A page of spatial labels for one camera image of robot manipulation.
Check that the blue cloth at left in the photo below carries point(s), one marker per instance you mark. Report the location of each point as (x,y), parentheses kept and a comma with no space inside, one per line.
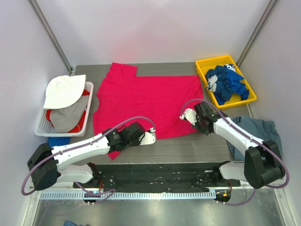
(58,141)

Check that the white t shirt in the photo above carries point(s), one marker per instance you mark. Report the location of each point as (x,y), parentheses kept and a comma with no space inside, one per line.
(63,91)

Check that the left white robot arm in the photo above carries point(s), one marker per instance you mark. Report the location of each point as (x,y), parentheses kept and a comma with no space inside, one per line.
(50,165)

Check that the grey t shirt in basket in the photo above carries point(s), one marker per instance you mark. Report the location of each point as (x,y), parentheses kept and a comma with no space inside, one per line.
(68,115)

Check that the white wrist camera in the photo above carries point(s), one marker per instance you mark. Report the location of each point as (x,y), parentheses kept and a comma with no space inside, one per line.
(149,137)
(190,116)

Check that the white plastic basket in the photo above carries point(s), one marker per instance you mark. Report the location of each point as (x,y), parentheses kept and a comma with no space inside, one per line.
(44,128)

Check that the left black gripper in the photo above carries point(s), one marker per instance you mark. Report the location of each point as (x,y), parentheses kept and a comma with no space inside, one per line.
(141,135)

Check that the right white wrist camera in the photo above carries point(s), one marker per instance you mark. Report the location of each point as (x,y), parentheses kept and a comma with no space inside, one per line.
(190,116)

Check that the yellow plastic tray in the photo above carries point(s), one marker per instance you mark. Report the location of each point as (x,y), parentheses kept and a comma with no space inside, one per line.
(204,65)

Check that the pink t shirt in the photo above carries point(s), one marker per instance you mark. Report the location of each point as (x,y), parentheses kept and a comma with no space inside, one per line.
(152,99)

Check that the white slotted cable duct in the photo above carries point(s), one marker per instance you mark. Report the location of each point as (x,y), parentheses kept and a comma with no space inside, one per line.
(79,194)

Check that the blue t shirt in tray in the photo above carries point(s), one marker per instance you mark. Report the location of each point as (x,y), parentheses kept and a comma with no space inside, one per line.
(223,81)

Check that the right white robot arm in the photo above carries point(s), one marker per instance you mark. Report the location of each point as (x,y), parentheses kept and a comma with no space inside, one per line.
(261,165)

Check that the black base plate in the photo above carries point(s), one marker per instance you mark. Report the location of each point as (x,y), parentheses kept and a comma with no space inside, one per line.
(158,177)

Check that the grey-blue t shirt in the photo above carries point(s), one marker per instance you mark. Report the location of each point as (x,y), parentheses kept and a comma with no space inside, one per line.
(265,130)

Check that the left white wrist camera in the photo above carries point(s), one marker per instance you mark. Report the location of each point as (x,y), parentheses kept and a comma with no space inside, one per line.
(149,137)

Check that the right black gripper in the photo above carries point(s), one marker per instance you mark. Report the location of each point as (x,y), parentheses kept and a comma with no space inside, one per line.
(198,121)

